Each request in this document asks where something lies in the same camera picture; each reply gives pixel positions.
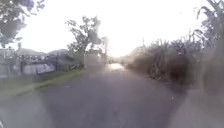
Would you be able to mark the tall leafy tree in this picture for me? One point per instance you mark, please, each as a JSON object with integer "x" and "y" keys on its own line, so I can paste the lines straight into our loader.
{"x": 85, "y": 35}

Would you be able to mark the overhanging tree branches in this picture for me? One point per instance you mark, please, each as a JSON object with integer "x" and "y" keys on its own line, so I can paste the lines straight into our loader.
{"x": 11, "y": 18}

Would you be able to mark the grass verge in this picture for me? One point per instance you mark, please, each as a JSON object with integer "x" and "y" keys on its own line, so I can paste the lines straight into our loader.
{"x": 36, "y": 82}

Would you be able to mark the low houses with fence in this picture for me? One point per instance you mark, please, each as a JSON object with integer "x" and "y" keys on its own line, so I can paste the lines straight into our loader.
{"x": 30, "y": 62}

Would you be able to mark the grey asphalt road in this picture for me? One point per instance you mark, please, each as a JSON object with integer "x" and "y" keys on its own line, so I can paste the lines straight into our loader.
{"x": 110, "y": 100}

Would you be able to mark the dense roadside bushes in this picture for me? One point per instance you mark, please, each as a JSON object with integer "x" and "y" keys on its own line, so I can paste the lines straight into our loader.
{"x": 173, "y": 61}

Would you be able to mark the pale wall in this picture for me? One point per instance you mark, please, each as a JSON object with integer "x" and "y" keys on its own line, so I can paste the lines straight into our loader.
{"x": 92, "y": 60}

